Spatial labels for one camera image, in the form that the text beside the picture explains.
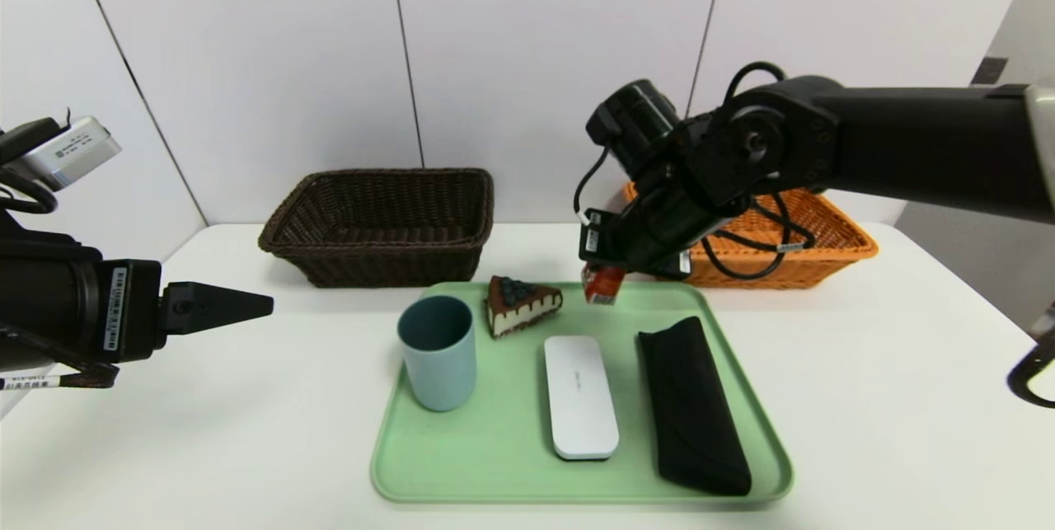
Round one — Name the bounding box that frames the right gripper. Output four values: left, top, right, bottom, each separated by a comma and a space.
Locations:
578, 186, 716, 274

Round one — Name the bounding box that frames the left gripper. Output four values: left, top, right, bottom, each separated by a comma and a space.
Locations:
0, 239, 274, 373

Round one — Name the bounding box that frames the small red juice carton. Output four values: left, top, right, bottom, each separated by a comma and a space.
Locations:
582, 262, 625, 306

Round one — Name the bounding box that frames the chocolate blueberry cake slice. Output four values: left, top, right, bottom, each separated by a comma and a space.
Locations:
486, 275, 564, 340

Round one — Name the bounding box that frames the white whiteboard eraser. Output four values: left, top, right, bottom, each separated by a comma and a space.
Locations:
543, 335, 620, 461

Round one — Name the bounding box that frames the blue-grey plastic cup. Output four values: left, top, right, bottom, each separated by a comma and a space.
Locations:
397, 295, 477, 412

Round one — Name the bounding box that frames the dark brown wicker basket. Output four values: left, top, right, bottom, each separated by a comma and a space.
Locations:
259, 168, 495, 289

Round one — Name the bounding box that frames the orange wicker basket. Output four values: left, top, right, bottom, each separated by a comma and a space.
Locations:
622, 180, 879, 290

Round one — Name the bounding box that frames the black glasses pouch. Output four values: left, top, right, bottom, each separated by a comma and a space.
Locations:
637, 316, 753, 496

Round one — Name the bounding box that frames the light green plastic tray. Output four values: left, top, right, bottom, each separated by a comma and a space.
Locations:
371, 281, 794, 504

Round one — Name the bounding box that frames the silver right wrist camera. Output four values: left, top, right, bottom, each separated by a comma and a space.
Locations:
657, 248, 693, 280

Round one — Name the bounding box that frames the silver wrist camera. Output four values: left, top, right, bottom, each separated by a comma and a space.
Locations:
21, 116, 122, 191
657, 248, 693, 280

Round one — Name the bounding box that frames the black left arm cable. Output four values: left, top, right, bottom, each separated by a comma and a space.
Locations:
0, 322, 121, 392

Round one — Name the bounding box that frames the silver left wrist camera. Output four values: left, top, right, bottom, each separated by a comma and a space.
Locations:
21, 116, 122, 191

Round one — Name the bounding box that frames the black curved cable loop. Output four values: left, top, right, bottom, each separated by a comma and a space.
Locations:
1007, 328, 1055, 409

